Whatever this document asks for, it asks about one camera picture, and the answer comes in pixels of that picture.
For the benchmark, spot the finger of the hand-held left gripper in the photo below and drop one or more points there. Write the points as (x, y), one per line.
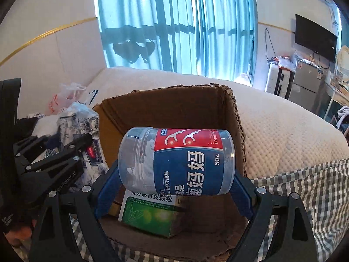
(30, 146)
(72, 154)

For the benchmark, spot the person's left hand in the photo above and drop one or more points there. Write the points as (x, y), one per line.
(15, 238)

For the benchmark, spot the white desk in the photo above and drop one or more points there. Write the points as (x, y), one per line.
(338, 92)

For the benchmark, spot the white suitcase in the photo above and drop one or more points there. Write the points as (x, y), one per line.
(272, 79)

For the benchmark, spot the black garment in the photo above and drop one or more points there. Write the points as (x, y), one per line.
(27, 124)

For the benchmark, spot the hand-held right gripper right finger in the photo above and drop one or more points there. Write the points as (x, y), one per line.
(242, 193)

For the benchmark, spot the black wall television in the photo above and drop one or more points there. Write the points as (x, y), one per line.
(316, 36)

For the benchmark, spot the white textured bedspread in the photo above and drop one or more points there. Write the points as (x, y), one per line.
(286, 131)

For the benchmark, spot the green medicine box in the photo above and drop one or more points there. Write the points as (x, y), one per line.
(147, 215)

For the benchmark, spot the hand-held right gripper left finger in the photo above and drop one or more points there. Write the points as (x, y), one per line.
(106, 193)

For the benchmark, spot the brown cardboard box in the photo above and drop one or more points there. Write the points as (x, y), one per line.
(169, 109)

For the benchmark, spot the white red plastic bag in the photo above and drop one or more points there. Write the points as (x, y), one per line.
(65, 98)

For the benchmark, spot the checked blanket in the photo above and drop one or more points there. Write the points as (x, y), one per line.
(327, 196)

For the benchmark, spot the clear dental floss jar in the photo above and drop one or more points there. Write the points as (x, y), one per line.
(190, 163)

